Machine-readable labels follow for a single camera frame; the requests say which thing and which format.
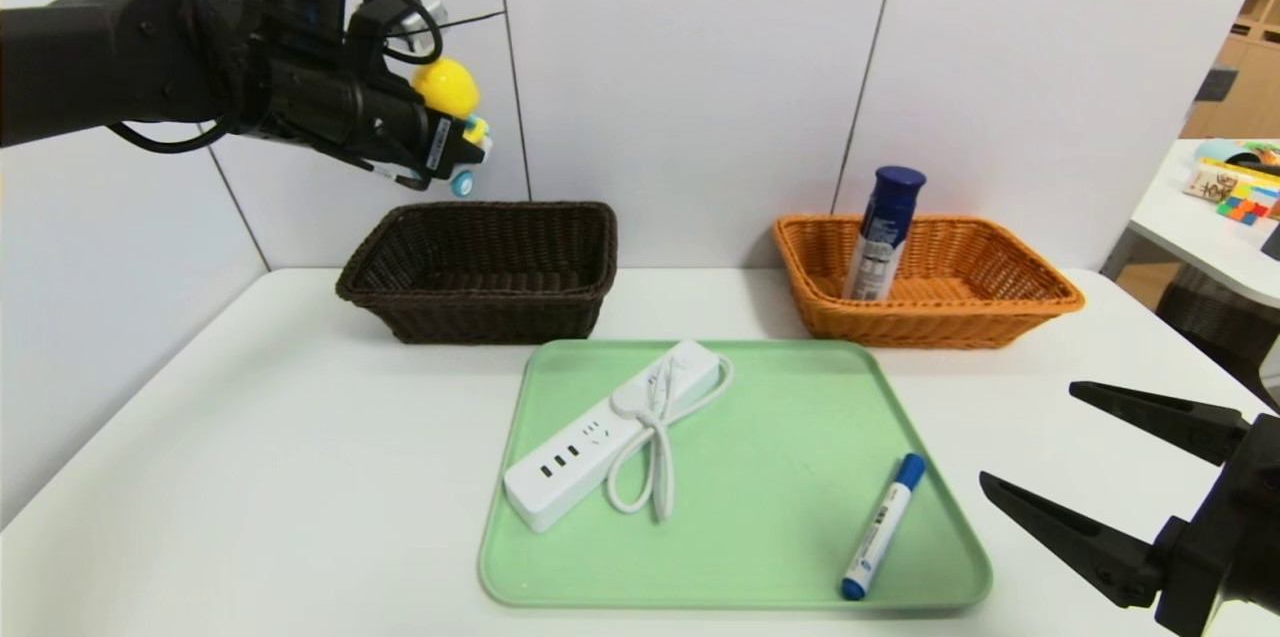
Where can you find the blue and white bottle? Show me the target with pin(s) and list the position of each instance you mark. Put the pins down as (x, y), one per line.
(880, 237)

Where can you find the blue and white marker pen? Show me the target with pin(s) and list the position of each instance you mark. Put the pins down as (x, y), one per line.
(882, 527)

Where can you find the black round bin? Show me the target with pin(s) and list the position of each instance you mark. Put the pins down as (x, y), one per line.
(1220, 322)

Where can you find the yellow duck toy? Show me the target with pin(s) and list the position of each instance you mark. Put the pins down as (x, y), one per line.
(445, 87)

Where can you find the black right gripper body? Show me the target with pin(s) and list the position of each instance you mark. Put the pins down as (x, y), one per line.
(1215, 537)

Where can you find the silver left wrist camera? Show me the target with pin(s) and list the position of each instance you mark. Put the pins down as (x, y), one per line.
(415, 22)

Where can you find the colourful puzzle cube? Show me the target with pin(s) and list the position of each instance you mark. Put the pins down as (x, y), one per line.
(1243, 209)

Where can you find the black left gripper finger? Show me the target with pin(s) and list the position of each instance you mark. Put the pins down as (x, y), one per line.
(465, 150)

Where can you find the white side table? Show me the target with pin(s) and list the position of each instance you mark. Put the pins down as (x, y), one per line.
(1190, 237)

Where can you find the small black box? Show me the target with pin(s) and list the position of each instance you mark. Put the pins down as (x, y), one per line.
(1273, 243)

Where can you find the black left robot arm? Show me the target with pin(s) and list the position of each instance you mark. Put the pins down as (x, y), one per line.
(100, 57)

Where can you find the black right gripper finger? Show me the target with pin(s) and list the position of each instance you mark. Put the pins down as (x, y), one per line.
(1170, 420)
(1080, 542)

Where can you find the wooden shelf unit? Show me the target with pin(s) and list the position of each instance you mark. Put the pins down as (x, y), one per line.
(1250, 97)

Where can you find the yellow printed cardboard box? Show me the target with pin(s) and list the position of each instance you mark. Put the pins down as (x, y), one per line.
(1208, 183)

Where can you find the light green plastic tray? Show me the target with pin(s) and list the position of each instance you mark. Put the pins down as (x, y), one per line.
(760, 477)

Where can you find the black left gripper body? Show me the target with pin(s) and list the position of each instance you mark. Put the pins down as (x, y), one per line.
(441, 151)

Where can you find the orange wicker basket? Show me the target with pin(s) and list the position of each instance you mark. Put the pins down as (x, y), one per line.
(950, 322)

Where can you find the dark brown wicker basket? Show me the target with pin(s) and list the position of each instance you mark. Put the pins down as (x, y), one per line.
(480, 317)

